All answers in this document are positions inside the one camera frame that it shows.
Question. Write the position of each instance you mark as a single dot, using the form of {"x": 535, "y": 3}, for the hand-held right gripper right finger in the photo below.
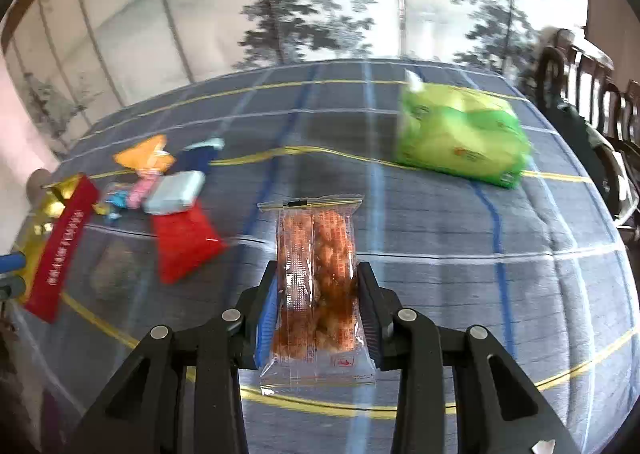
{"x": 367, "y": 319}

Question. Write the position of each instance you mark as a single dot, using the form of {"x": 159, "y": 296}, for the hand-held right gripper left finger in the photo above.
{"x": 265, "y": 329}

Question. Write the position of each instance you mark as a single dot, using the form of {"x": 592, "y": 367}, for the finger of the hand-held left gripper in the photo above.
{"x": 10, "y": 263}
{"x": 10, "y": 288}

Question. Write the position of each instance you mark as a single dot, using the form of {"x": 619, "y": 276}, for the gold tin box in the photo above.
{"x": 62, "y": 244}

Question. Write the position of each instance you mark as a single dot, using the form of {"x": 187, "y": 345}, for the clear packet of orange-red snacks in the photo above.
{"x": 315, "y": 284}

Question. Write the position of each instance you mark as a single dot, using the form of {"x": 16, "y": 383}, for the blue-edged clear candy packet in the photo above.
{"x": 114, "y": 199}

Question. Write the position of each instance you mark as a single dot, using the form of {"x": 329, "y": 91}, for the pink patterned snack packet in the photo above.
{"x": 140, "y": 194}

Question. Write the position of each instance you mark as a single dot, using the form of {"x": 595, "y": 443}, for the orange snack packet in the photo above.
{"x": 145, "y": 156}

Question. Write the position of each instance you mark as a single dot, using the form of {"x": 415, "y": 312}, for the grey plaid tablecloth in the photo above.
{"x": 425, "y": 284}

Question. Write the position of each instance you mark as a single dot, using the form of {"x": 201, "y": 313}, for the red snack packet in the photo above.
{"x": 182, "y": 244}

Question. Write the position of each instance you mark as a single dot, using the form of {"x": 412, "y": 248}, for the light blue snack packet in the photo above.
{"x": 172, "y": 191}

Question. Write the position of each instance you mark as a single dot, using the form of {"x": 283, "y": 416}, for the dark blue snack packet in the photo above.
{"x": 192, "y": 158}

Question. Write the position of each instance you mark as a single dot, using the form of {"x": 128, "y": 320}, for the green snack bag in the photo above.
{"x": 460, "y": 138}

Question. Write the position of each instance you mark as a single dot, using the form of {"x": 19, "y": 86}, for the painted folding screen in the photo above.
{"x": 200, "y": 8}

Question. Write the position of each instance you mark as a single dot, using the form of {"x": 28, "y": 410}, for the dark wooden chair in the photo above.
{"x": 575, "y": 78}

